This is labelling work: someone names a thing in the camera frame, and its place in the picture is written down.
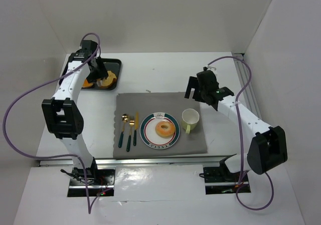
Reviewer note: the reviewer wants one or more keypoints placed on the aluminium rail front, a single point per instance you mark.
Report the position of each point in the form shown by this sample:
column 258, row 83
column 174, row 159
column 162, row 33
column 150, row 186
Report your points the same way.
column 202, row 160

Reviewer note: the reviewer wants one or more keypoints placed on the black food tray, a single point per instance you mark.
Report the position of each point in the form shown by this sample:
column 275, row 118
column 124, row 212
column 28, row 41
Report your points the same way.
column 113, row 65

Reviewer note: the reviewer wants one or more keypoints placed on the gold fork green handle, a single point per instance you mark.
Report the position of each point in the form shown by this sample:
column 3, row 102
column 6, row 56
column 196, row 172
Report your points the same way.
column 131, row 123

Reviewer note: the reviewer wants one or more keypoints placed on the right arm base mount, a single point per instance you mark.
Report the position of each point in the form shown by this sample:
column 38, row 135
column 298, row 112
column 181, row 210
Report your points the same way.
column 219, row 180

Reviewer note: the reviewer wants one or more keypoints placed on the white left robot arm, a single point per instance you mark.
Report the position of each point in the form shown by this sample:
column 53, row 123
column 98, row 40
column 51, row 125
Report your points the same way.
column 62, row 116

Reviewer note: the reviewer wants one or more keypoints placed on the gold spoon green handle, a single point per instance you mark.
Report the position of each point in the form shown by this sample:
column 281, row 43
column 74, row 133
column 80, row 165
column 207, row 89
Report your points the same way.
column 125, row 118

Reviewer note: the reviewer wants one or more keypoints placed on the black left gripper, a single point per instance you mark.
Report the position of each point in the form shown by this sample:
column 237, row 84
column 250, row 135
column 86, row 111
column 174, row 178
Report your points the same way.
column 99, row 69

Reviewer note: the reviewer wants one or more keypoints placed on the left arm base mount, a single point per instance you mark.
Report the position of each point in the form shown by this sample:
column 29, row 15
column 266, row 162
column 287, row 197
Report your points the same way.
column 102, row 185

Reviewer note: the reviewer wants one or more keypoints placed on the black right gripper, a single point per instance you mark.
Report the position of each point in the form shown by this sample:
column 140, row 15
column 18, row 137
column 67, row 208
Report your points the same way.
column 194, row 89

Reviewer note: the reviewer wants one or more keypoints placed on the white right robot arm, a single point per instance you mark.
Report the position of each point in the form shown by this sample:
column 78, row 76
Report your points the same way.
column 264, row 146

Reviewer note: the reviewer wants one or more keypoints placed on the gold knife green handle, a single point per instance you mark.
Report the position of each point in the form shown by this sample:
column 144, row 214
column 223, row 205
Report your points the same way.
column 136, row 123

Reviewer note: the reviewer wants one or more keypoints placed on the orange glazed donut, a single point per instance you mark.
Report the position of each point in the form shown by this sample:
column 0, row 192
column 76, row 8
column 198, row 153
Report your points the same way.
column 165, row 129

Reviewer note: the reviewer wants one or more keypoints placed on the aluminium rail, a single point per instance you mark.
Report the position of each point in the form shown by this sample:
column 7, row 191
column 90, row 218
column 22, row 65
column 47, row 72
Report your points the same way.
column 248, row 96
column 202, row 160

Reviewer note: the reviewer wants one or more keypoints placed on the white plate green rim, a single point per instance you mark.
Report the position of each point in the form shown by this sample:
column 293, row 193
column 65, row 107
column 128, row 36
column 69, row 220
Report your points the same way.
column 149, row 135

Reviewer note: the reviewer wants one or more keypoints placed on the light green mug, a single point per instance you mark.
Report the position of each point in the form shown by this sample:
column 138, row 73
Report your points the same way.
column 190, row 119

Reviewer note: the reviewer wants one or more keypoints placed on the orange round bun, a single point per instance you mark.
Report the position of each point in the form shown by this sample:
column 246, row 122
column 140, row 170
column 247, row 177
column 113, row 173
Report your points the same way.
column 87, row 84

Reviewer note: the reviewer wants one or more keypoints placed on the bread slice with crust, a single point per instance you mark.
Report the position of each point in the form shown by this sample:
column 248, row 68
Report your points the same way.
column 109, row 80

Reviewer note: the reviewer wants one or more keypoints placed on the grey placemat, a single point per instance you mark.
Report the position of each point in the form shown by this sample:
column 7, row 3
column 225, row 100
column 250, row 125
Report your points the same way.
column 146, row 104

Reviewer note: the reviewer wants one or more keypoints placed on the aluminium rail right side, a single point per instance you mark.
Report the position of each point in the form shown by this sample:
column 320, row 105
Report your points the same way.
column 248, row 96

